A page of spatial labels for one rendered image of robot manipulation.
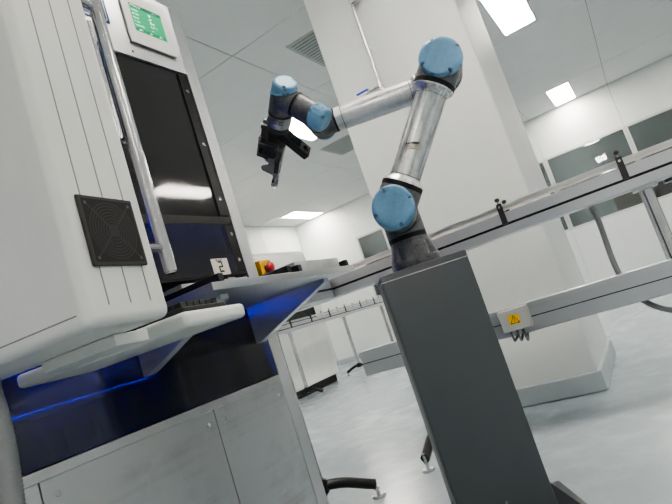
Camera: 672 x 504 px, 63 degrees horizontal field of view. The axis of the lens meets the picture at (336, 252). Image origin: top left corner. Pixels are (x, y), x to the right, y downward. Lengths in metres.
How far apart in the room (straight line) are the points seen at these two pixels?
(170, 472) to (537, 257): 2.09
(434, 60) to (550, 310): 1.25
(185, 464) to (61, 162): 0.99
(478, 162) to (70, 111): 2.41
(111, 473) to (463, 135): 2.38
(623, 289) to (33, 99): 2.06
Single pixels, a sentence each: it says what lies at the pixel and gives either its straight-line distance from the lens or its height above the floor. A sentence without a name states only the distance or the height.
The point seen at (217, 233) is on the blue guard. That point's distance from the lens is 2.01.
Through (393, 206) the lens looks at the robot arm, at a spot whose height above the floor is 0.95.
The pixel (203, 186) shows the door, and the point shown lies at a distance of 2.07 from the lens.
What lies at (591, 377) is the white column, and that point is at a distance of 3.06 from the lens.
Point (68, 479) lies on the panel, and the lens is 1.47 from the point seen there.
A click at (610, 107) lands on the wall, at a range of 9.69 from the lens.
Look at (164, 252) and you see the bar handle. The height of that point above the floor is 0.92.
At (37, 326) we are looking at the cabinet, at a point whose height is 0.83.
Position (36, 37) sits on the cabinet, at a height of 1.28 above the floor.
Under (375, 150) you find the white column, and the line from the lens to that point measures 3.32.
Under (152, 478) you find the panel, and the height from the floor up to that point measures 0.48.
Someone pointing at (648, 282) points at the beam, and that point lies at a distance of 2.39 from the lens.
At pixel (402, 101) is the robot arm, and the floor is 1.27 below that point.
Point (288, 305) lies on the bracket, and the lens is 1.87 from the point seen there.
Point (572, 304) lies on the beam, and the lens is 2.42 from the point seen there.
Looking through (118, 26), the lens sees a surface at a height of 1.91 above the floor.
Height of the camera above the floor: 0.69
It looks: 8 degrees up
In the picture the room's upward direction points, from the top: 18 degrees counter-clockwise
